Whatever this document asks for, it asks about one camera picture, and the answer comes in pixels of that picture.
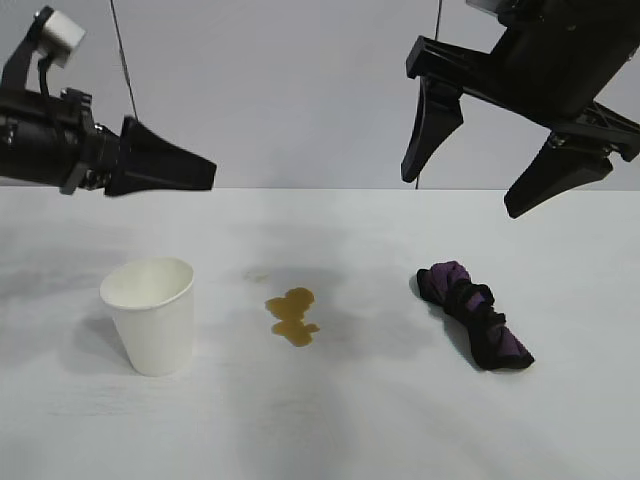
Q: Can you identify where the brown liquid spill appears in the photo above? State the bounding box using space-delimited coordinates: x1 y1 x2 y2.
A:
264 287 321 348

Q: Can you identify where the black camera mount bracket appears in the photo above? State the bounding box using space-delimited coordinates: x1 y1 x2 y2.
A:
0 5 54 101

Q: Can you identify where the thin black cable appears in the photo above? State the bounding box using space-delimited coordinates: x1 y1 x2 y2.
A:
109 0 140 121
414 0 444 190

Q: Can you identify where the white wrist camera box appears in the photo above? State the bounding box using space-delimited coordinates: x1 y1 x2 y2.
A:
39 9 87 69

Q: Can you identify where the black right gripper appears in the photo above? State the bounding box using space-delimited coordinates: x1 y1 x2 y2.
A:
400 0 640 219

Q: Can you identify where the purple and black cloth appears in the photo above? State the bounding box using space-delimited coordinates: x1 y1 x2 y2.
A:
415 259 536 372

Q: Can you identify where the white paper cup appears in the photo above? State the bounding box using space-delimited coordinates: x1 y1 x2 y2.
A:
99 257 195 377

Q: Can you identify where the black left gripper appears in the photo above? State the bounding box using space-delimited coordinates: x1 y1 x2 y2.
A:
0 88 217 197

